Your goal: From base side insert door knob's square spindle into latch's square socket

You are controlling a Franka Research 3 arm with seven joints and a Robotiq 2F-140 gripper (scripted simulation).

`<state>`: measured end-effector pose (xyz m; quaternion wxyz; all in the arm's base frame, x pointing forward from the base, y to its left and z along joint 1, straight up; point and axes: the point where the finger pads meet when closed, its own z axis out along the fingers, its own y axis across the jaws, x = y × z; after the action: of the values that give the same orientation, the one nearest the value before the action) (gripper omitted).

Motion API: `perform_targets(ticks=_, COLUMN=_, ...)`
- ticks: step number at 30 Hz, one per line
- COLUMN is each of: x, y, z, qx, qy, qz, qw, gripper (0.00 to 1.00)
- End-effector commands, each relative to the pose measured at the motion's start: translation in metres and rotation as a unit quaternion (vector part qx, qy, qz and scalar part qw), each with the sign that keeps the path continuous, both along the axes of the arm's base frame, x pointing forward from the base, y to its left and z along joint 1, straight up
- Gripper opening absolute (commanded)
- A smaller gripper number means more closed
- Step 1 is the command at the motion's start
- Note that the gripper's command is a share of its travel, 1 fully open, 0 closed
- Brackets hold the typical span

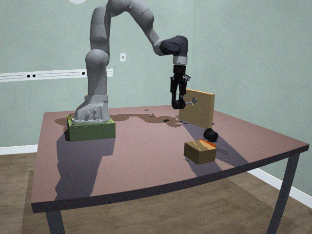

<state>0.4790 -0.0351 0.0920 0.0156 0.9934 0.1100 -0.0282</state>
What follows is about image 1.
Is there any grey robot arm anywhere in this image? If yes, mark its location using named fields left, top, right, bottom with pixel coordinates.
left=72, top=0, right=188, bottom=123

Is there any tan cardboard box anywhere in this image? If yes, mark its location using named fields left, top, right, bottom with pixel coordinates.
left=184, top=140, right=216, bottom=165

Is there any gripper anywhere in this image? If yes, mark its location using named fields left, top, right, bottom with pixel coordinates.
left=170, top=65, right=188, bottom=106

